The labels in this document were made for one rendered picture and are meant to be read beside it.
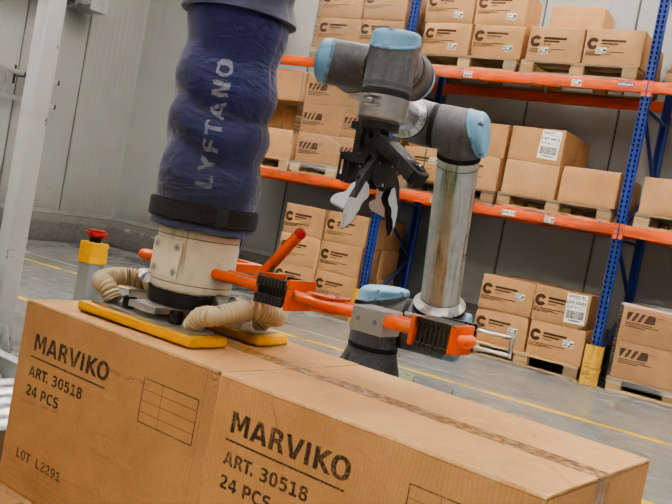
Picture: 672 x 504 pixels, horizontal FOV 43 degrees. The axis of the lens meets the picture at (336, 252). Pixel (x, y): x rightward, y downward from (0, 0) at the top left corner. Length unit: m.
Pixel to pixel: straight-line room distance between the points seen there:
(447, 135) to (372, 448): 1.10
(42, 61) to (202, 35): 3.67
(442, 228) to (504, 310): 6.86
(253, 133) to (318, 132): 8.58
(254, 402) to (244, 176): 0.51
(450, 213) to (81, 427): 1.08
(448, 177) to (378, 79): 0.74
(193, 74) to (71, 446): 0.77
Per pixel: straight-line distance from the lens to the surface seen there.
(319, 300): 1.55
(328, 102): 10.30
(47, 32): 5.39
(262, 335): 1.77
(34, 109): 5.35
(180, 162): 1.71
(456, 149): 2.19
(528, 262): 10.41
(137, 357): 1.63
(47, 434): 1.86
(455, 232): 2.28
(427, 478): 1.22
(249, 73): 1.72
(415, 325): 1.43
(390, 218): 1.58
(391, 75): 1.53
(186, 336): 1.62
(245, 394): 1.42
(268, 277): 1.61
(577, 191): 8.94
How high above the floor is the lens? 1.25
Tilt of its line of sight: 3 degrees down
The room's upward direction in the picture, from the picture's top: 10 degrees clockwise
